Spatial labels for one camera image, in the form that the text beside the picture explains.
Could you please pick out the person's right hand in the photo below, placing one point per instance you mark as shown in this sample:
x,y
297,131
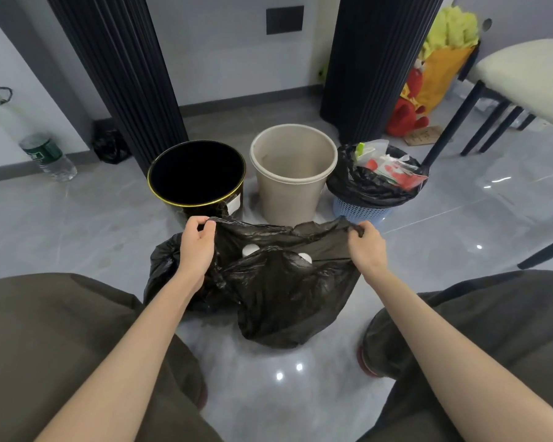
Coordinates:
x,y
368,253

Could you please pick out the person's left hand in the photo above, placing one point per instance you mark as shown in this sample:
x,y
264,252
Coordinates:
x,y
196,250

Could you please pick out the black garbage bag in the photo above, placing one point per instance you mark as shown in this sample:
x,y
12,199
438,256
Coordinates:
x,y
161,266
285,303
350,188

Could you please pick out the black bin with gold rim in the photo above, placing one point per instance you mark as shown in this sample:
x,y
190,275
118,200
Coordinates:
x,y
198,211

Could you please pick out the blue mesh plastic bin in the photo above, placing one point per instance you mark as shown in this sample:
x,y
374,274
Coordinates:
x,y
359,214

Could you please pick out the beige plastic bin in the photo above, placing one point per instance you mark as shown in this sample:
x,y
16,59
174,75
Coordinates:
x,y
290,197

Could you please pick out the person's left forearm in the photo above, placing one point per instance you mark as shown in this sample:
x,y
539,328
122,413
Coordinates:
x,y
129,363

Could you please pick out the person's right pink shoe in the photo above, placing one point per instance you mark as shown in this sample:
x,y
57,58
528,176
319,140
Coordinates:
x,y
366,363

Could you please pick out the person's right leg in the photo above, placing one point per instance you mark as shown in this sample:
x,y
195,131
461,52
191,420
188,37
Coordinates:
x,y
520,313

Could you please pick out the person's leg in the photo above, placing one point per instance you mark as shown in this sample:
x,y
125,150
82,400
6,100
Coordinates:
x,y
41,345
520,313

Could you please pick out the person's left leg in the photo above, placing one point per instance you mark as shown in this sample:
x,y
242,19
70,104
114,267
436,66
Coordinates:
x,y
41,345

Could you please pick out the white capped clear bottle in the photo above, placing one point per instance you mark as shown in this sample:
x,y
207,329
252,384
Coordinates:
x,y
305,258
250,249

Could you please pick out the red white snack wrapper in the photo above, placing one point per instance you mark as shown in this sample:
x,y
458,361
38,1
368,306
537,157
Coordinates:
x,y
396,173

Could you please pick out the white green plastic packaging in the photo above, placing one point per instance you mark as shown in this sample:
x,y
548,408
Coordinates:
x,y
368,150

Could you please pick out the small crumpled black bag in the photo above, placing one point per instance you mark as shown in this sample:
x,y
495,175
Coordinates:
x,y
111,144

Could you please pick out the red plush toy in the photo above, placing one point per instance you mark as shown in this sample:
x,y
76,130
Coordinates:
x,y
403,119

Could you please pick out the large clear water bottle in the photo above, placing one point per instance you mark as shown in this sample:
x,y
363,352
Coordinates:
x,y
46,156

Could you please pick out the yellow plush toy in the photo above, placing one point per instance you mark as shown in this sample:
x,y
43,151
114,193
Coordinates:
x,y
442,73

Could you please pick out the cream cushioned chair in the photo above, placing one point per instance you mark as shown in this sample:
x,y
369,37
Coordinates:
x,y
530,73

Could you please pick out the black wall outlet panel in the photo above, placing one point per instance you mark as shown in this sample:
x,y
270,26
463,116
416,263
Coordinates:
x,y
285,20

